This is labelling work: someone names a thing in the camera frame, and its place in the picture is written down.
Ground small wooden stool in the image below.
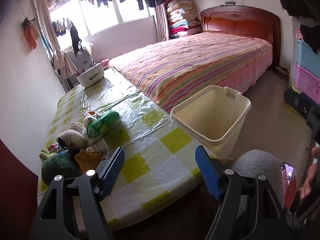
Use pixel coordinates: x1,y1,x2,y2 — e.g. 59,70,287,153
272,66,288,80

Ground green snack packet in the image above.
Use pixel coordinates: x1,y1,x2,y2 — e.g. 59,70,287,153
86,110,122,138

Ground cream plastic bin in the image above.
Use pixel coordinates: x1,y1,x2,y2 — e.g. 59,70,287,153
170,85,252,158

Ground striped bed sheet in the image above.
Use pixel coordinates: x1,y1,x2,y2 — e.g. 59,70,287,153
108,32,273,113

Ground orange flat wrapper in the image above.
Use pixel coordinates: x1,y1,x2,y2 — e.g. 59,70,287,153
75,149,103,174

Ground pale pink curtain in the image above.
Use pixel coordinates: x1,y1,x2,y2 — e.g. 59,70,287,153
34,0,62,52

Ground pink and white hanging cloths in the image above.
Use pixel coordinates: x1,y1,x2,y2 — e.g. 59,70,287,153
51,49,78,79

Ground person's grey trouser leg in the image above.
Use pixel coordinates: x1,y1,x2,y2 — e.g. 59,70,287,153
235,149,286,205

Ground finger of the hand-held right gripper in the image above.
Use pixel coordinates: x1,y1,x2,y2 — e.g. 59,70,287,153
284,87,309,120

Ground white appliance with lace cover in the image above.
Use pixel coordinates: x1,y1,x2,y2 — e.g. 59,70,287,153
66,42,94,72

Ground pink plastic basket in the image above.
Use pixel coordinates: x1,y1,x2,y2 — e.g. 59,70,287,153
294,62,320,98

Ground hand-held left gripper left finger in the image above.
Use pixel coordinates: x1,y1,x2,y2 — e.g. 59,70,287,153
29,147,125,240

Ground black draped garment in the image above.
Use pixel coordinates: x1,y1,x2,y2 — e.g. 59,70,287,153
299,24,320,55

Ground row of small hanging socks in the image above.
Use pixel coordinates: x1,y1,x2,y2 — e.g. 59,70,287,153
51,17,73,37

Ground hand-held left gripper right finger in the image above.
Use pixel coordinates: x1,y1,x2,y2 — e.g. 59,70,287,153
195,145,292,240

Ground stack of folded blankets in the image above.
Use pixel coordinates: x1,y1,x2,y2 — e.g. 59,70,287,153
166,0,202,39

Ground orange cloth on wall hook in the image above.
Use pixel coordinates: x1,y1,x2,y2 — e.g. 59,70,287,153
22,17,38,50

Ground red wooden headboard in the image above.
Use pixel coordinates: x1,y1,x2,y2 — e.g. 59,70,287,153
200,5,282,67

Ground dark green fuzzy ball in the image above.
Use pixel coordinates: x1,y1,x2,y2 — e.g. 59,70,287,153
41,152,78,185

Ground black hanging garment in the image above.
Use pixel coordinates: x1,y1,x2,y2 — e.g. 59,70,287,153
70,22,83,53

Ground person's right hand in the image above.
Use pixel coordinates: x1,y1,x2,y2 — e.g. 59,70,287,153
299,146,320,202

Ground blue storage box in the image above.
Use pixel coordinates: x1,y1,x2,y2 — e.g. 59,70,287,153
294,39,320,78

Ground smartphone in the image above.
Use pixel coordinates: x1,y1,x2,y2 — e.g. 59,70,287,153
281,162,297,209

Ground white storage box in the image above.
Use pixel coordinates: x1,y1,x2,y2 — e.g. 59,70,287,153
76,62,105,88

